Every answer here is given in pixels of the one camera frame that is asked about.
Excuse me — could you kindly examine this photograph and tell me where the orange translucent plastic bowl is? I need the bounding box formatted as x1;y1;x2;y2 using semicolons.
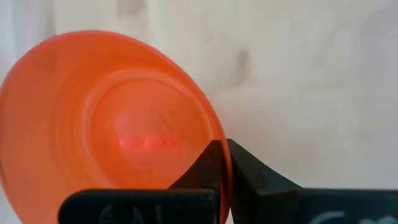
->
0;30;233;224

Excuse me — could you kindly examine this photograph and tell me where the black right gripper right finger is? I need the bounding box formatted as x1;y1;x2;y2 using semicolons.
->
226;138;398;224

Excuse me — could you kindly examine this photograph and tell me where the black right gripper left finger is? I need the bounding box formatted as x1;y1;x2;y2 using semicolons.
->
58;139;226;224

